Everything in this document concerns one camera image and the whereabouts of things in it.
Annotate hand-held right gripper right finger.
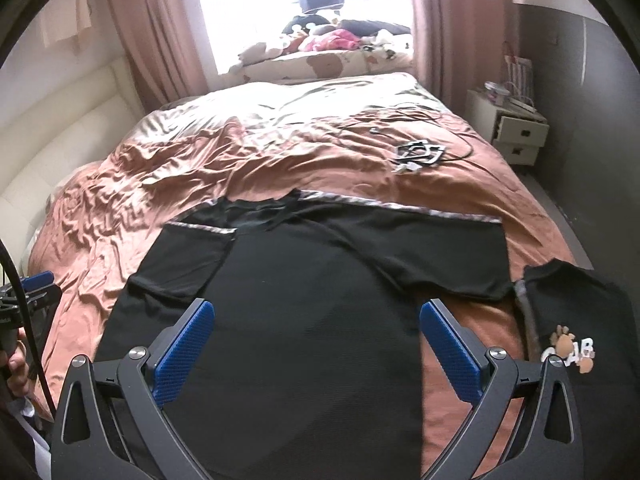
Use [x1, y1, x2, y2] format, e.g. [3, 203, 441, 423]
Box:
[419, 298, 587, 480]

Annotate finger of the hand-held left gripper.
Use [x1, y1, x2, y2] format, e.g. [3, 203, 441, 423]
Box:
[7, 270, 63, 313]

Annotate white padded headboard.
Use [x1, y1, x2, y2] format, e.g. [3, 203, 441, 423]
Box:
[0, 55, 146, 271]

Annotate pile of clothes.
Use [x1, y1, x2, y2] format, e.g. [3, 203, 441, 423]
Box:
[280, 14, 413, 54]

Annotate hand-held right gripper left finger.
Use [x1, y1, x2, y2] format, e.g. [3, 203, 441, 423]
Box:
[50, 298, 217, 480]

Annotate folded black paw-print garment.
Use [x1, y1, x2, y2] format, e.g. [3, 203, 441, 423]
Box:
[515, 259, 633, 480]

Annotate black and white cable bundle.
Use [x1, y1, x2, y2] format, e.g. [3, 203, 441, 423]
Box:
[392, 140, 446, 174]

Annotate bear-print cushion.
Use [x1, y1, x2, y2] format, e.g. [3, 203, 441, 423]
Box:
[227, 42, 416, 82]

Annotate white nightstand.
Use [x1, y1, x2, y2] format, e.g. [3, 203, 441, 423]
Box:
[465, 87, 550, 166]

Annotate pink curtain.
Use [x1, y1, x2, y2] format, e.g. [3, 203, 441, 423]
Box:
[410, 0, 521, 111]
[102, 0, 221, 111]

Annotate thin black cable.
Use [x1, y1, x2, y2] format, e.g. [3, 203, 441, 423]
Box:
[340, 105, 476, 162]

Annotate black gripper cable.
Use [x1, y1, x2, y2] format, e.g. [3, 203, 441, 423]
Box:
[0, 237, 58, 423]

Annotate black shorts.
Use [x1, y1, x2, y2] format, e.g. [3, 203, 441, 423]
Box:
[92, 189, 513, 480]

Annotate person's left hand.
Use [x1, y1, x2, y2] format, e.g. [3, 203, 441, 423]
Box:
[0, 341, 32, 402]

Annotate brown blanket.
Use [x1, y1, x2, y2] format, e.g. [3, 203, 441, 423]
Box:
[27, 71, 576, 480]

